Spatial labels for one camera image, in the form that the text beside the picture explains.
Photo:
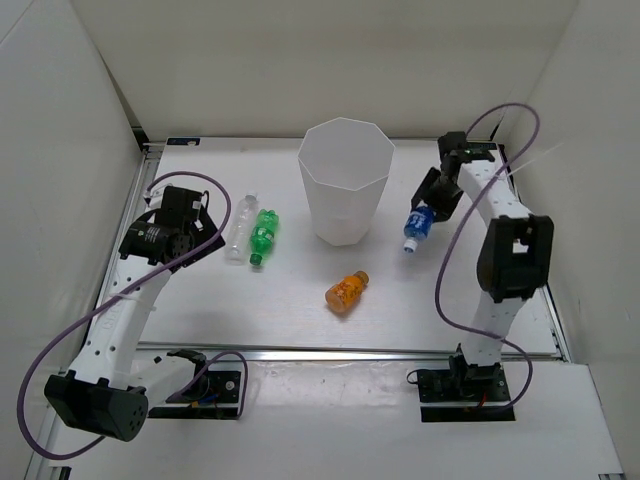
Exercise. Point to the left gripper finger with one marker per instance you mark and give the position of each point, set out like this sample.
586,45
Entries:
183,261
203,231

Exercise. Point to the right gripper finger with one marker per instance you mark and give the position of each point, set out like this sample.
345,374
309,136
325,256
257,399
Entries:
423,192
443,211

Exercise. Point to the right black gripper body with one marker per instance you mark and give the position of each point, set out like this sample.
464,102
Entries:
444,192

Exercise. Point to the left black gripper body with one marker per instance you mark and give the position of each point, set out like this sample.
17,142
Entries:
185,232

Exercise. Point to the blue label water bottle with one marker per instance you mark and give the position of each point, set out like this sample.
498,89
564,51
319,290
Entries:
417,226

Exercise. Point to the clear unlabeled plastic bottle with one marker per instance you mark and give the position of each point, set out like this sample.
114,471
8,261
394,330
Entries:
243,222

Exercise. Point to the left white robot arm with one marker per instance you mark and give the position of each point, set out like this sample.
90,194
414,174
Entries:
100,393

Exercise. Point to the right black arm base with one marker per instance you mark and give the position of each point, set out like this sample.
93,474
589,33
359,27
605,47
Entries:
462,393

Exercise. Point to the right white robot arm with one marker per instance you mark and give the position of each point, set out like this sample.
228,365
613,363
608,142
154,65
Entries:
514,258

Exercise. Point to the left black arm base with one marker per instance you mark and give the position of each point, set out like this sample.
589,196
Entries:
213,395

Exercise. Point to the white octagonal plastic bin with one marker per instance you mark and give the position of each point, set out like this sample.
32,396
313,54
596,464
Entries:
344,164

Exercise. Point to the green plastic soda bottle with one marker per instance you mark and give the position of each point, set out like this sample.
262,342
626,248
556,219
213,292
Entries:
262,238

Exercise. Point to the orange juice bottle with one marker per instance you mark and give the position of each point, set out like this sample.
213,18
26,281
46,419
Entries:
344,295

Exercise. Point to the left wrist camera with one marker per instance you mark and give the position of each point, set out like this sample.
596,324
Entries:
153,198

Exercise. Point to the aluminium rail front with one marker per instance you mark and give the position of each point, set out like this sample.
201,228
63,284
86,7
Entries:
273,354

